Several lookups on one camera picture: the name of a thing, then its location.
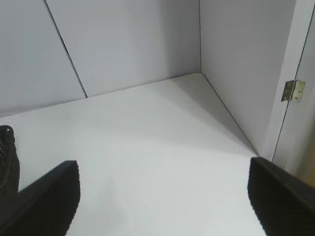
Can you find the brass door hinge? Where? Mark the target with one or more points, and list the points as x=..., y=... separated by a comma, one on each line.
x=294, y=91

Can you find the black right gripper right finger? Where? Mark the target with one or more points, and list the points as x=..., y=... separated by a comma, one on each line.
x=283, y=204

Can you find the dark brown woven basket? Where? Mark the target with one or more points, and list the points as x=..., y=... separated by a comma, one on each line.
x=8, y=159

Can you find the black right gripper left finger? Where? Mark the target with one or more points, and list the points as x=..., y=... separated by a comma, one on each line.
x=44, y=204

